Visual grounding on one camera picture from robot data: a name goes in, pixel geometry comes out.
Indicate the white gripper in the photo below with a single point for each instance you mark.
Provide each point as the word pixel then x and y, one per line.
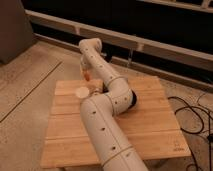
pixel 85 64

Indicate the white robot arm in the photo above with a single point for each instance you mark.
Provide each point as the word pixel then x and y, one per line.
pixel 112 147

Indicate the white ceramic cup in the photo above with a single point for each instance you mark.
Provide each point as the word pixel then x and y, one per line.
pixel 82 92

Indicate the dark ceramic bowl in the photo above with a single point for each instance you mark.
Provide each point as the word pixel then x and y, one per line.
pixel 134 99

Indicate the grey cabinet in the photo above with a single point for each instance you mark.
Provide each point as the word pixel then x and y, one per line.
pixel 16 33

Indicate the wooden board table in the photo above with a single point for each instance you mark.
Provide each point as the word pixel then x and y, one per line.
pixel 150 125

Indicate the white shelf rail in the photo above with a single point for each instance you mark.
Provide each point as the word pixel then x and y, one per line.
pixel 170 52

